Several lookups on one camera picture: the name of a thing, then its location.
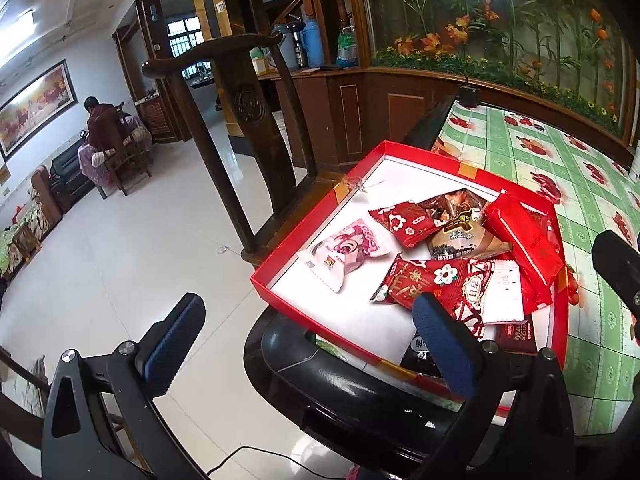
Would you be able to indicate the flower wall mural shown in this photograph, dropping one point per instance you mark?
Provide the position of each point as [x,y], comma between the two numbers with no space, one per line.
[500,20]

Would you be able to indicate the tan snack packet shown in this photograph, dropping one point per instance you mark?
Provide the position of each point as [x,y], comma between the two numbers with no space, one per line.
[465,245]

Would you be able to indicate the small red snack packet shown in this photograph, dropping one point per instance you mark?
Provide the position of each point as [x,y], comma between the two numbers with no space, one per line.
[405,222]

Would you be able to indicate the green fruit print tablecloth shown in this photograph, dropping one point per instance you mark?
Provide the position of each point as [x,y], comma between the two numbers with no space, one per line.
[525,160]

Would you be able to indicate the small black cup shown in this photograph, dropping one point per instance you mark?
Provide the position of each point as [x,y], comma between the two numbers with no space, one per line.
[469,94]

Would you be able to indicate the small wooden chair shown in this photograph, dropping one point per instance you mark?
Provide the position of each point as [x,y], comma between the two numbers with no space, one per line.
[127,165]

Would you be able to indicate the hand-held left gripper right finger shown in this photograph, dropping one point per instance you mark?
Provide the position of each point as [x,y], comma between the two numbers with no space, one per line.
[445,345]

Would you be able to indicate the black snack packet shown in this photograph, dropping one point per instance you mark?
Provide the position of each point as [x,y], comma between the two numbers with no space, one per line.
[417,356]

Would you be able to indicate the white pink-edged snack packet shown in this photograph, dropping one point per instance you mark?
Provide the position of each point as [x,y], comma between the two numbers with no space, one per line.
[502,295]

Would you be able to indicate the black armchair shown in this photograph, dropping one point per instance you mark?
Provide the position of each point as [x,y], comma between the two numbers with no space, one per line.
[70,175]

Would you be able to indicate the barred window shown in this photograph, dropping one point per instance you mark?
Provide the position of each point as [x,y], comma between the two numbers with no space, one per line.
[185,37]

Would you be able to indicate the red flower print snack packet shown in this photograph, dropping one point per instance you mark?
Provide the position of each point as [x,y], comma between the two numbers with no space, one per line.
[425,280]

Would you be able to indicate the green white packet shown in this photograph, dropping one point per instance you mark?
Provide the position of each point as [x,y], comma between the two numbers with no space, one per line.
[261,62]

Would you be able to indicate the dark wooden chair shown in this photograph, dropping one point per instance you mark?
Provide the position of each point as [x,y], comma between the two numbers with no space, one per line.
[250,105]

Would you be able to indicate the pink snack packet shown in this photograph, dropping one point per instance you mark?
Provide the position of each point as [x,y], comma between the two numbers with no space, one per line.
[350,250]

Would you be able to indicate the framed wall painting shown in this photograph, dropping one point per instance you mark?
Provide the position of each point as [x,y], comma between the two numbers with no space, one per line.
[35,110]

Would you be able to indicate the long red snack packet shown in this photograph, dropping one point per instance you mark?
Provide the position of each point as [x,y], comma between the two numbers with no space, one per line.
[525,240]

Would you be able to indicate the red gift box white inside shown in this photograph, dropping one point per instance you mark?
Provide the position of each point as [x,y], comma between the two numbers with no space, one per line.
[360,310]

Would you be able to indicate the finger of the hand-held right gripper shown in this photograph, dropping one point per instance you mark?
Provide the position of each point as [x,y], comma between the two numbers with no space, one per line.
[617,270]

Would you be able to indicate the blue thermos flask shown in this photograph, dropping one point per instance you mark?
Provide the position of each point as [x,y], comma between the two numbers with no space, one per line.
[314,42]

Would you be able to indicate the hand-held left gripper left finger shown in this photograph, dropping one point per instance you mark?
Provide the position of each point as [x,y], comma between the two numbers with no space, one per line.
[170,345]

